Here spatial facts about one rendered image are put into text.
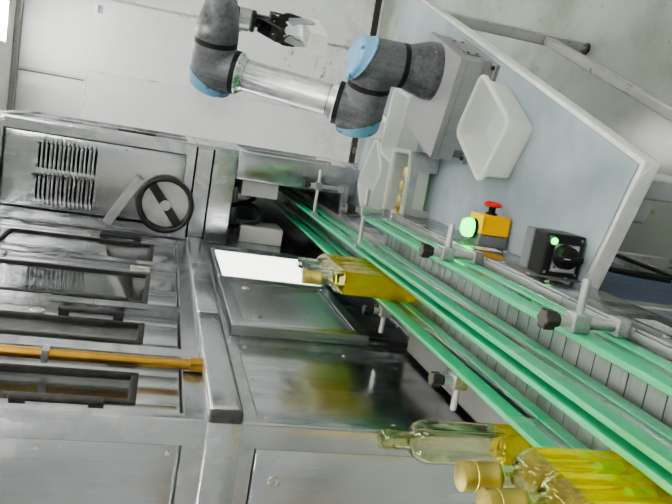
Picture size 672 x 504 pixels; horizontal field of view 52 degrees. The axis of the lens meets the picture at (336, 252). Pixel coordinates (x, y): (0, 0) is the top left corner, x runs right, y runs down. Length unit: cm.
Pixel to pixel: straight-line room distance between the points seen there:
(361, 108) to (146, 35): 375
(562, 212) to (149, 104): 434
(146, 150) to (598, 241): 184
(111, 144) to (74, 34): 331
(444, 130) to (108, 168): 139
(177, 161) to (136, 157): 15
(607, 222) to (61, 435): 98
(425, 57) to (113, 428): 118
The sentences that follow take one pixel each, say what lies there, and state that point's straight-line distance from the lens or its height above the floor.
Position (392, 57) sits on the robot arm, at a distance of 181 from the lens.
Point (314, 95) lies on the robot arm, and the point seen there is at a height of 115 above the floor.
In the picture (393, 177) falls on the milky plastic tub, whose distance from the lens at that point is 215.
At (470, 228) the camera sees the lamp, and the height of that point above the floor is 84.
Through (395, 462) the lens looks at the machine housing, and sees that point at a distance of 130.
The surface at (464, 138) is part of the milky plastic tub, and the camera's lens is 174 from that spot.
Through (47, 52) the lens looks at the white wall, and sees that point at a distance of 599.
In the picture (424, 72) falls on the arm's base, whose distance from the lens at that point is 183.
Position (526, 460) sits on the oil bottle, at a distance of 83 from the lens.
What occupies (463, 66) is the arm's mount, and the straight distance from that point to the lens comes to 176.
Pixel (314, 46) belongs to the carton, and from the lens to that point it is 233.
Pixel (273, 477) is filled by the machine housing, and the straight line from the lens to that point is 125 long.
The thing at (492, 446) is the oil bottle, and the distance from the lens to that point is 115.
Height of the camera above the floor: 151
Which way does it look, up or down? 15 degrees down
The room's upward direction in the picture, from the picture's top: 83 degrees counter-clockwise
